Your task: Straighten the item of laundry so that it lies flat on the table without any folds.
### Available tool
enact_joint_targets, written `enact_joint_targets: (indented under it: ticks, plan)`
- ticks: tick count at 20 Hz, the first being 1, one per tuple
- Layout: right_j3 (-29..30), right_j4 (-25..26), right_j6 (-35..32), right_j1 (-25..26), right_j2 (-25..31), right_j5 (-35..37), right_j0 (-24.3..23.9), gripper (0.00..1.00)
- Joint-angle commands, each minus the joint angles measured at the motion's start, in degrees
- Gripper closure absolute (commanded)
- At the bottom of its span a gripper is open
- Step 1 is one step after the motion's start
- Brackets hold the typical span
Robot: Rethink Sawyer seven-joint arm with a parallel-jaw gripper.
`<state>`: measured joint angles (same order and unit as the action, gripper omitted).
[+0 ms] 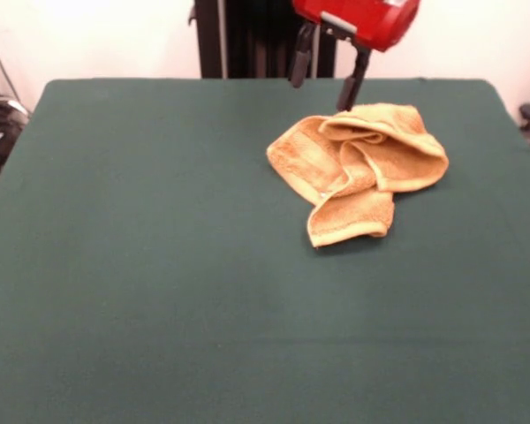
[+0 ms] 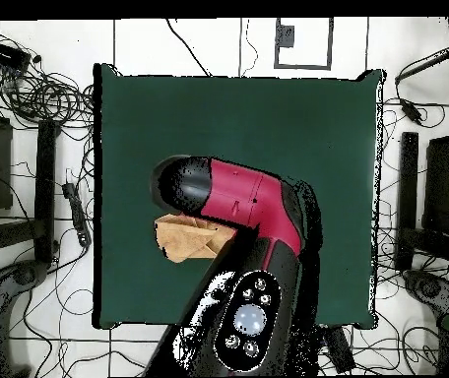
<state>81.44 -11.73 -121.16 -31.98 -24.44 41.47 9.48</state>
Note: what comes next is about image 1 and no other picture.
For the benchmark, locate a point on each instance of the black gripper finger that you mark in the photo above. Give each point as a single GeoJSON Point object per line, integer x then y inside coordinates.
{"type": "Point", "coordinates": [301, 57]}
{"type": "Point", "coordinates": [352, 86]}

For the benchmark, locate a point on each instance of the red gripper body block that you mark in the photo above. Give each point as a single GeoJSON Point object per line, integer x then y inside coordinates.
{"type": "Point", "coordinates": [371, 22]}

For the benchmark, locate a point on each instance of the tan orange terry towel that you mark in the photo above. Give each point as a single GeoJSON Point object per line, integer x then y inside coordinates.
{"type": "Point", "coordinates": [402, 150]}

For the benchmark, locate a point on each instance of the dark green table cloth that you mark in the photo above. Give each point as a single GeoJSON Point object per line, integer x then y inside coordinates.
{"type": "Point", "coordinates": [115, 221]}

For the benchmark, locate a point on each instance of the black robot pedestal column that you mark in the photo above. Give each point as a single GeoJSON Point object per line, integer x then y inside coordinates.
{"type": "Point", "coordinates": [243, 40]}

